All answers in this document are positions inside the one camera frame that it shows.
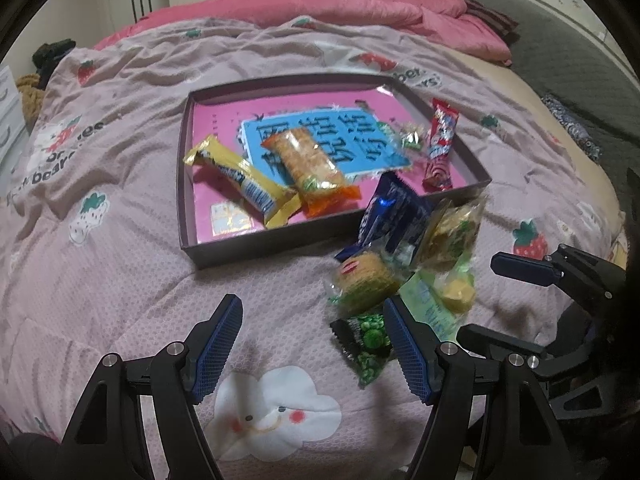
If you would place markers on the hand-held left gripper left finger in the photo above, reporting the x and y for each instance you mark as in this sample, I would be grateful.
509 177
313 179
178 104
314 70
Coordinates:
220 345

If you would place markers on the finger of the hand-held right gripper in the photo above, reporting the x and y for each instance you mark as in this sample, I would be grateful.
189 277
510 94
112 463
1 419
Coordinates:
500 340
520 267

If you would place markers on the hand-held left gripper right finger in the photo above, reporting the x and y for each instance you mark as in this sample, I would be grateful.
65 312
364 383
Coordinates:
407 355

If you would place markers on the black green pea packet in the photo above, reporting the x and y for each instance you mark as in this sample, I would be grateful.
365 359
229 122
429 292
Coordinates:
367 340

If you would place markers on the light green cake packet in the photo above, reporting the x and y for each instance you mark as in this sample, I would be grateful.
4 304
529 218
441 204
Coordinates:
430 300

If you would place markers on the clear green printed cake packet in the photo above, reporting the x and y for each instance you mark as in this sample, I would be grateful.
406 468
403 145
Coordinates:
450 230

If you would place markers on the round cake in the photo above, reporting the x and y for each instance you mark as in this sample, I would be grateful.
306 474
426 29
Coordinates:
365 280

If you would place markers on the dark purple shallow box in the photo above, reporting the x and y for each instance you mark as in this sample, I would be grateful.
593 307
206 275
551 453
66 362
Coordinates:
240 246

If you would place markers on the blue snack packet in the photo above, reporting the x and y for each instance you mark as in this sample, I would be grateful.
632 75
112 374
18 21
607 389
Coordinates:
395 215

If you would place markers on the red candy stick packet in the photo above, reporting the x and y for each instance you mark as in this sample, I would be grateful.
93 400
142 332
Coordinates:
442 145

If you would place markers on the small clear candy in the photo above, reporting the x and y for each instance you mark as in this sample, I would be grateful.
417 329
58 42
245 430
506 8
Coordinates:
410 137

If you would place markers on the yellow wafer bar packet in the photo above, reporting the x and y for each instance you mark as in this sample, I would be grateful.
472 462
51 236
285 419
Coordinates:
240 175

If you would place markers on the orange cracker packet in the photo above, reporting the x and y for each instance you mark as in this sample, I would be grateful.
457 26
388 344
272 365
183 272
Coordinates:
310 165

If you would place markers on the pink strawberry printed blanket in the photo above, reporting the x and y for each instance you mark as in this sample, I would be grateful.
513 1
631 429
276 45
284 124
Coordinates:
125 285

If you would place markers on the blue patterned cloth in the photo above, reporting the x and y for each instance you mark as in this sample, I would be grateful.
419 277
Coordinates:
575 130

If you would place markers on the beige bed sheet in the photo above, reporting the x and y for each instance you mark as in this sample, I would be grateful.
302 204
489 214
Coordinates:
540 105

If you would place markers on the grey padded headboard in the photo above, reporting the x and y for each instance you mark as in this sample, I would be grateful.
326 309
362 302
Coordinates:
565 60

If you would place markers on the dark striped pillow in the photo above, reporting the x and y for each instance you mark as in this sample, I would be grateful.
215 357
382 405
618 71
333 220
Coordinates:
492 17

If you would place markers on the white drawer cabinet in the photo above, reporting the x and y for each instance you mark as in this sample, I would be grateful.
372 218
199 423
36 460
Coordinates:
10 120

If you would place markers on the brown plush toy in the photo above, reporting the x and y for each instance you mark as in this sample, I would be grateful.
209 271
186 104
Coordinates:
30 95

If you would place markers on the dark clothes pile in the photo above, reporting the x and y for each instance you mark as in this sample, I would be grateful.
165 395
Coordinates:
50 55

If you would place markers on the pink quilt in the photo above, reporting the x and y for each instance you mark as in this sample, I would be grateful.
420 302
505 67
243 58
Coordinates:
300 5

